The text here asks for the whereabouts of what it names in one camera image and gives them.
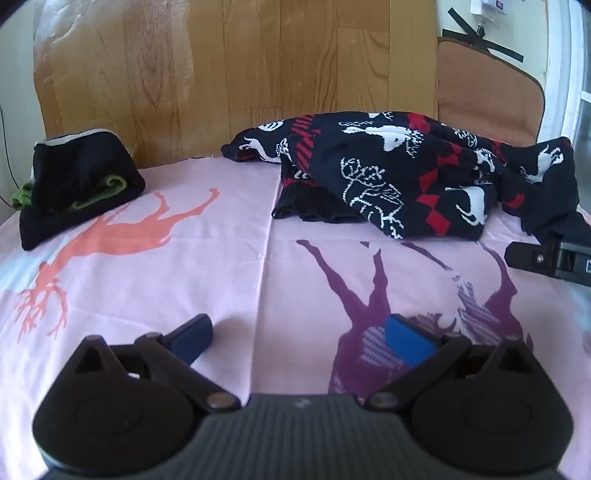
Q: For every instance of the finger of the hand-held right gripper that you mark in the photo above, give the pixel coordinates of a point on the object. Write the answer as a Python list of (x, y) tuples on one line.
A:
[(528, 258)]

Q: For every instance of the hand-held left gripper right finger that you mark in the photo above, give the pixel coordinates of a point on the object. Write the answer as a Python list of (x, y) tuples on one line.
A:
[(408, 344)]

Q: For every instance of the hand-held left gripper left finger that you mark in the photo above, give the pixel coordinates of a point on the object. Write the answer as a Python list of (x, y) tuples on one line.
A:
[(194, 339)]

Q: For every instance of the navy reindeer print sweater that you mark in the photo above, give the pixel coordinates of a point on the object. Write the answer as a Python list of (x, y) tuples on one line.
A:
[(392, 161)]

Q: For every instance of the pink deer print bedsheet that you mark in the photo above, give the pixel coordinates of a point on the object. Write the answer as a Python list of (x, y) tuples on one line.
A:
[(231, 254)]

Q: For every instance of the brown mesh mat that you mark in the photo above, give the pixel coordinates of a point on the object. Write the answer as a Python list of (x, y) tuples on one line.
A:
[(485, 92)]

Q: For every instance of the black garment with green trim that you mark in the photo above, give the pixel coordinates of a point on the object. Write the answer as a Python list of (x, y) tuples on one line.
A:
[(78, 170)]

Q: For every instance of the black tape strip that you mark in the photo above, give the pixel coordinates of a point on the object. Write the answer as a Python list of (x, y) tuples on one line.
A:
[(501, 48), (466, 22)]

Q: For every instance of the wood pattern board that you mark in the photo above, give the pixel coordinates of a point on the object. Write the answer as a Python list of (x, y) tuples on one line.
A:
[(231, 69)]

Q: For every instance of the white window frame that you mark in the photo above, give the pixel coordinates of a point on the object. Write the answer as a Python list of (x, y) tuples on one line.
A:
[(565, 69)]

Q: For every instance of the white wall device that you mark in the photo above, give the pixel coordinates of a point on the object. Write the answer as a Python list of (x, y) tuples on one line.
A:
[(487, 5)]

